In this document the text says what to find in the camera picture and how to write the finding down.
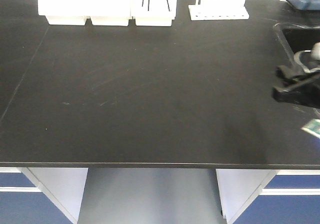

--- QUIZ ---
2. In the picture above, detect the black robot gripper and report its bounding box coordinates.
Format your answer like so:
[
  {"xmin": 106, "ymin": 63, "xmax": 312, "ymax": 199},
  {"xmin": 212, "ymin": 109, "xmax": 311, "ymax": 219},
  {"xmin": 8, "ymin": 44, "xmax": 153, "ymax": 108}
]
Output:
[{"xmin": 272, "ymin": 42, "xmax": 320, "ymax": 108}]

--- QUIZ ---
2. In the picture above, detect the black lab sink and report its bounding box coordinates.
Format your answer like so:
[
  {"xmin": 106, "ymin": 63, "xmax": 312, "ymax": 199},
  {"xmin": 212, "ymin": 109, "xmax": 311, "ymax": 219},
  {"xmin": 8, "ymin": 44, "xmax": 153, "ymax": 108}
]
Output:
[{"xmin": 273, "ymin": 23, "xmax": 320, "ymax": 67}]

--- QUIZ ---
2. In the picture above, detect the green circuit board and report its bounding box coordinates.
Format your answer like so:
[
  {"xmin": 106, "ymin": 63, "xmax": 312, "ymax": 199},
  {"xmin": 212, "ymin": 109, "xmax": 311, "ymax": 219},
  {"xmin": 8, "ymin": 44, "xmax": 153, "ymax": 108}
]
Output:
[{"xmin": 301, "ymin": 119, "xmax": 320, "ymax": 138}]

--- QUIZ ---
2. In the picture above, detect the white test tube rack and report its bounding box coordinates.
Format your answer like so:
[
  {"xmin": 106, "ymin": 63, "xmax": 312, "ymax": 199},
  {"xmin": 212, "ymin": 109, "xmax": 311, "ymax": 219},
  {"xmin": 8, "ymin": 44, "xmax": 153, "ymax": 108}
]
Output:
[{"xmin": 188, "ymin": 0, "xmax": 250, "ymax": 21}]

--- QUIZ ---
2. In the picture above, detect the blue base cabinet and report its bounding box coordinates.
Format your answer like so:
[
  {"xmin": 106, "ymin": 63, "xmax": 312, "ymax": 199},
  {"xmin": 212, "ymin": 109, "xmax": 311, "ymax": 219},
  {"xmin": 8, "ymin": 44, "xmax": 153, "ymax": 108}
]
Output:
[
  {"xmin": 0, "ymin": 167, "xmax": 88, "ymax": 223},
  {"xmin": 216, "ymin": 169, "xmax": 320, "ymax": 223}
]

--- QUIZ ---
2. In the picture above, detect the white tray right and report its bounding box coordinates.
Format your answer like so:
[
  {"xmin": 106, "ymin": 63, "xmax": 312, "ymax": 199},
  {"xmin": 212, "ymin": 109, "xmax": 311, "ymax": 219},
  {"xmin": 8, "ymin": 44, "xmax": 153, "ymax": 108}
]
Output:
[{"xmin": 130, "ymin": 0, "xmax": 177, "ymax": 27}]

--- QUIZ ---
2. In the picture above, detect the white tray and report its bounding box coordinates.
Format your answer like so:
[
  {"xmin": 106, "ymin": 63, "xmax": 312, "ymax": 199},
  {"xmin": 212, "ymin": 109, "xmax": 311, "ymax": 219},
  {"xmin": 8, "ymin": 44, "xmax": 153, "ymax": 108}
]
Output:
[
  {"xmin": 130, "ymin": 0, "xmax": 177, "ymax": 27},
  {"xmin": 46, "ymin": 16, "xmax": 87, "ymax": 26},
  {"xmin": 90, "ymin": 16, "xmax": 129, "ymax": 26}
]

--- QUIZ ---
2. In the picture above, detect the white tray middle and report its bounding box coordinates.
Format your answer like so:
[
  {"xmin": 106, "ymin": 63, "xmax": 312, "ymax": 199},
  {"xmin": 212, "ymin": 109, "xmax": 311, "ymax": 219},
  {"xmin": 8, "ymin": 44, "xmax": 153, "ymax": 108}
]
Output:
[{"xmin": 90, "ymin": 16, "xmax": 129, "ymax": 26}]

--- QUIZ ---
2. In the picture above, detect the white tray left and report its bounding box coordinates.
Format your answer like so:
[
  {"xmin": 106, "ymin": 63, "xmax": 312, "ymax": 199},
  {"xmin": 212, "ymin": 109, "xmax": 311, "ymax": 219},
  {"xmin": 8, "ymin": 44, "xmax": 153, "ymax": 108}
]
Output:
[{"xmin": 46, "ymin": 16, "xmax": 87, "ymax": 26}]

